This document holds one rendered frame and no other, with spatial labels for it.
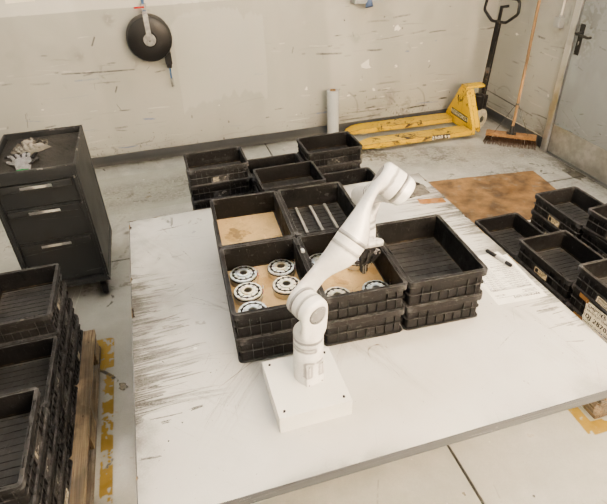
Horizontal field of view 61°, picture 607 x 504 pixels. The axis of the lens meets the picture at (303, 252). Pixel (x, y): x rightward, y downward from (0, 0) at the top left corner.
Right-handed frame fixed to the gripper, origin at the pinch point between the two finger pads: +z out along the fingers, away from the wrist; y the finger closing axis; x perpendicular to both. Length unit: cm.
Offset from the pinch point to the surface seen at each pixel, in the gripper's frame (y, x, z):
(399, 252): -18.7, -9.7, 2.7
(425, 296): -15.5, 20.9, 0.5
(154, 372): 80, 17, 16
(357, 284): 4.2, 5.5, 2.6
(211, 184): 47, -163, 37
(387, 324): -1.7, 21.6, 9.6
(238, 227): 41, -47, 2
